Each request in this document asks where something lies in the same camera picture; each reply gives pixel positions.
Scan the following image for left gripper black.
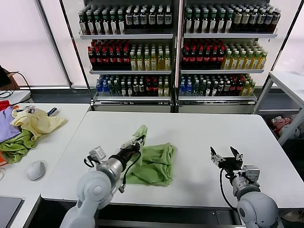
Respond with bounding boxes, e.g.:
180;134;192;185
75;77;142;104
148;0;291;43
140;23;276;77
117;136;146;162

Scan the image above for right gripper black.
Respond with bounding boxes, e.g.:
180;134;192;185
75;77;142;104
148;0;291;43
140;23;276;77
209;146;244;172

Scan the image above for light green button shirt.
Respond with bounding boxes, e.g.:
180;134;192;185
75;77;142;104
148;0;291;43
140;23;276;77
124;124;178;188

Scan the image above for pink clothes pile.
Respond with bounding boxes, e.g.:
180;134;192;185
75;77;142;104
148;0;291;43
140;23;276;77
271;114;304;138

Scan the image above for yellow drink bottle green cap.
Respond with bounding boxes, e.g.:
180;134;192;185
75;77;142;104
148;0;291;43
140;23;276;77
157;50;165;71
130;50;138;71
151;50;158;71
252;50;261;70
223;50;232;70
230;50;239;70
137;50;144;71
237;50;247;70
143;50;152;71
259;51;268;70
164;50;172;71
245;50;254;70

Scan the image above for white metal side table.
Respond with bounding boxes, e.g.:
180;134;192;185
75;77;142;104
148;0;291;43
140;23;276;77
253;70;304;146

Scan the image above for pale yellow garment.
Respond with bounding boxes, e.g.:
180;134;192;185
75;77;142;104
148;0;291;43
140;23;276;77
11;107;69;141

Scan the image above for white computer mouse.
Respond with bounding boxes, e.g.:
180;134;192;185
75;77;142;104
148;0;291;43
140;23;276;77
26;160;46;181

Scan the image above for metal drink display shelf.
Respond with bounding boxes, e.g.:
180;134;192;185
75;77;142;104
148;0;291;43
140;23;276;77
60;0;181;113
177;0;282;114

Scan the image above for crumpled green garment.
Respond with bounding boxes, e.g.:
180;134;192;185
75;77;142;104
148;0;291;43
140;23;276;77
0;129;39;163

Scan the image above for lilac garment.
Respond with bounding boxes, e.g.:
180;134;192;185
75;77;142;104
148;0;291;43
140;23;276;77
0;105;22;143

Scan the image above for red garment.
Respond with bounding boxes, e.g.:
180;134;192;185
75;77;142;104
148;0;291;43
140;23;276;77
0;99;11;112

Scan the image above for brown cardboard piece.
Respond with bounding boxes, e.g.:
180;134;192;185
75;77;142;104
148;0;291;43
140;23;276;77
7;70;20;83

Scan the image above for grey laptop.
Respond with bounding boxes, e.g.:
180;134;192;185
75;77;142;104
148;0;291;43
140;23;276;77
0;196;26;228

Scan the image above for black monitor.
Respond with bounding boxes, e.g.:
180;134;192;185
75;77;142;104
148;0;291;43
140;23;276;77
0;63;13;88

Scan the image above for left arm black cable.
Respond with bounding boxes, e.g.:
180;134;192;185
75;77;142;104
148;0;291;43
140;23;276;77
120;152;143;193

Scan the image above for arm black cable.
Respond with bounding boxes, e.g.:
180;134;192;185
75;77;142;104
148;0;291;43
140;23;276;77
219;168;238;211
120;152;143;193

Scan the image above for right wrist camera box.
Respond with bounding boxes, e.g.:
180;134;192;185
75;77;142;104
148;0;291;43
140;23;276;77
241;165;261;183

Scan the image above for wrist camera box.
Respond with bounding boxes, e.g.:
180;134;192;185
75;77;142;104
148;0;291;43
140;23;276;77
241;165;261;183
89;147;106;163

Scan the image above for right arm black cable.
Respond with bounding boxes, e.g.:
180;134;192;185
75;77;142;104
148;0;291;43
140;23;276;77
219;168;238;211

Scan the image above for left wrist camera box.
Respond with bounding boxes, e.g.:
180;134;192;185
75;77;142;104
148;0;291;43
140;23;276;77
89;147;106;163

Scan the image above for black power cable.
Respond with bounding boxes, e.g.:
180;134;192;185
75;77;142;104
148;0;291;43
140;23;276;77
9;70;33;91

